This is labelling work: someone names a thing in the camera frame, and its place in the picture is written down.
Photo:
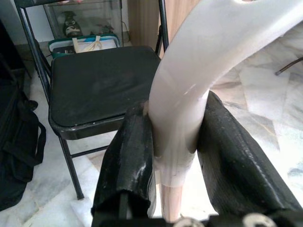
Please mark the teal plastic tray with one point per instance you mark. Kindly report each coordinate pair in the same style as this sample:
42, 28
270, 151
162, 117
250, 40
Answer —
55, 46

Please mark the light wood door panel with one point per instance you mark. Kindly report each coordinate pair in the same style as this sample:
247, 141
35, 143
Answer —
142, 23

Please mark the dark metal chair leg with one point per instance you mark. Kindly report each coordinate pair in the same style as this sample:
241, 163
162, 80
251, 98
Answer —
287, 66

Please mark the black folding chair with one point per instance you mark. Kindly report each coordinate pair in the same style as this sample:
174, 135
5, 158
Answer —
94, 82

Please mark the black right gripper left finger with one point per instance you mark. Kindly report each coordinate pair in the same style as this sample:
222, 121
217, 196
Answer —
132, 151

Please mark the black fabric bag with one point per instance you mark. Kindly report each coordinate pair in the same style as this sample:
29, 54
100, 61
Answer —
16, 153

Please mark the white paper bag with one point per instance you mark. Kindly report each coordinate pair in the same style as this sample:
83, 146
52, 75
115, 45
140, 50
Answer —
106, 45

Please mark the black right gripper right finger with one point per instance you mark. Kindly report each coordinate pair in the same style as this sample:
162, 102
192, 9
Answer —
234, 160

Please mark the glass display cabinet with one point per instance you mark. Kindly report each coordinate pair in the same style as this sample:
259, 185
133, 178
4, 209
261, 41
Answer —
94, 16

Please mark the dark grey creature figurine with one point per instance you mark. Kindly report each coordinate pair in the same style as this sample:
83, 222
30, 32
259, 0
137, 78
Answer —
71, 26

